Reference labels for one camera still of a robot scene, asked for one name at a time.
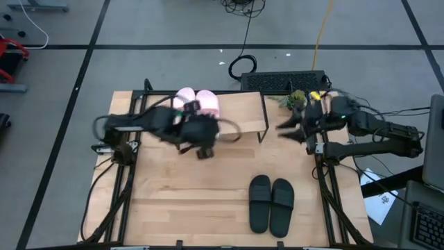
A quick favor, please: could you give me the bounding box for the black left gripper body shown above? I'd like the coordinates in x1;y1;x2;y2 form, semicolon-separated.
173;102;221;160

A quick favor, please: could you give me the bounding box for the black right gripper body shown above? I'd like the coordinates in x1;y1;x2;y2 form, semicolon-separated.
294;99;336;156

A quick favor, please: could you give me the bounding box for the pink rubber slide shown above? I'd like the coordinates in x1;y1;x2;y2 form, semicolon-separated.
194;89;221;119
172;86;197;112

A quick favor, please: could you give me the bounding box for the black rubber slide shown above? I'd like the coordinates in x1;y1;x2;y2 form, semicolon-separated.
269;178;296;239
248;174;272;234

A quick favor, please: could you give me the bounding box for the small potted succulent plant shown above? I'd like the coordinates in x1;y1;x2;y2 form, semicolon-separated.
268;89;309;112

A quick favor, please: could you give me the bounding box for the black keyboard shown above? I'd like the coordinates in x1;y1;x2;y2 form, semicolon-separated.
409;201;444;250
240;70;329;93

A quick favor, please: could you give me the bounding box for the black desk bar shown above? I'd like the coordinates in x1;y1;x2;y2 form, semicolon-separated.
360;165;425;199

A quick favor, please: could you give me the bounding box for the white paper sheet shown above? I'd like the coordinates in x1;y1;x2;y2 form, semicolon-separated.
359;168;400;226

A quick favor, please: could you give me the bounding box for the grey laptop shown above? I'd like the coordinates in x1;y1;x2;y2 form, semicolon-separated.
421;93;444;194

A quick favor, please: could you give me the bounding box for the grey metal stand foot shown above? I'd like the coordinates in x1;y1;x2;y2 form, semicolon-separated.
0;83;28;94
6;0;69;13

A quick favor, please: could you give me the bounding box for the red cart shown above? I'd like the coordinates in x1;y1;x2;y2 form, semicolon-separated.
0;36;31;84

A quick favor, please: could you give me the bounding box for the wooden shelf with black frame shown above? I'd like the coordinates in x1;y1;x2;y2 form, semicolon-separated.
166;90;270;144

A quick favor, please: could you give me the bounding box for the black coiled cable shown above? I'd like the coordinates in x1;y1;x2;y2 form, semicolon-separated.
228;13;258;83

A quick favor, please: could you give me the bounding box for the yellow cable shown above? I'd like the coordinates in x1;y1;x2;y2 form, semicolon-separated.
311;0;336;72

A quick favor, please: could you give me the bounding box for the thin black cable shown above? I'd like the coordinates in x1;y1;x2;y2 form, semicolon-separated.
377;106;431;117

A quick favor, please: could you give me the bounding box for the black metal table frame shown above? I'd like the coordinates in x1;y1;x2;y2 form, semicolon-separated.
78;78;374;249

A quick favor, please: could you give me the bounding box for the black cable bundle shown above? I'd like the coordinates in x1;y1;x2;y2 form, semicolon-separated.
220;0;267;19

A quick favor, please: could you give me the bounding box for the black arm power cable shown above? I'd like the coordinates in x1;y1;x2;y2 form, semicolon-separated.
80;161;115;242

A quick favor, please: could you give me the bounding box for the white cable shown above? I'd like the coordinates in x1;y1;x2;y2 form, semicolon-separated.
17;0;49;50

